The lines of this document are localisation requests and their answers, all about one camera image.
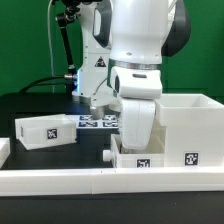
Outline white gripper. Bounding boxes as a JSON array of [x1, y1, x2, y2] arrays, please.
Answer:
[[119, 98, 156, 150]]

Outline white front drawer tray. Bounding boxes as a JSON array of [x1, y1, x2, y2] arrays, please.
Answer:
[[103, 134, 164, 168]]

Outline white drawer tray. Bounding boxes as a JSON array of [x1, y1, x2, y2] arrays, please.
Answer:
[[15, 114, 77, 150], [103, 134, 164, 168]]

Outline white drawer cabinet box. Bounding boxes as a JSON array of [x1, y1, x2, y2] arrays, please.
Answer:
[[156, 94, 224, 167]]

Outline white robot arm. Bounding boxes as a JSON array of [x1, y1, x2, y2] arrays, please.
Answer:
[[56, 0, 191, 150]]

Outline white marker tag sheet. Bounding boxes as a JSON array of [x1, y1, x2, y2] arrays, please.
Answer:
[[68, 115, 118, 129]]

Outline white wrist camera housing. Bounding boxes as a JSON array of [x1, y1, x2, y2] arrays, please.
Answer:
[[90, 91, 121, 120]]

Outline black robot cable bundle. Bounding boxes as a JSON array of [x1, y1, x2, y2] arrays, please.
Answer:
[[19, 12, 78, 94]]

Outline white left barrier rail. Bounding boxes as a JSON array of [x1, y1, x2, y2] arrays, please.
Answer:
[[0, 138, 10, 168]]

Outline white barrier rail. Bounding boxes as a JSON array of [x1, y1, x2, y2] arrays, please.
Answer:
[[0, 167, 224, 196], [0, 138, 10, 168]]

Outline white front barrier rail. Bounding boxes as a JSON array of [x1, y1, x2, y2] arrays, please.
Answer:
[[0, 167, 224, 196]]

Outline white thin cable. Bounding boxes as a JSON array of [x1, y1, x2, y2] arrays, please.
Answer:
[[47, 0, 56, 78]]

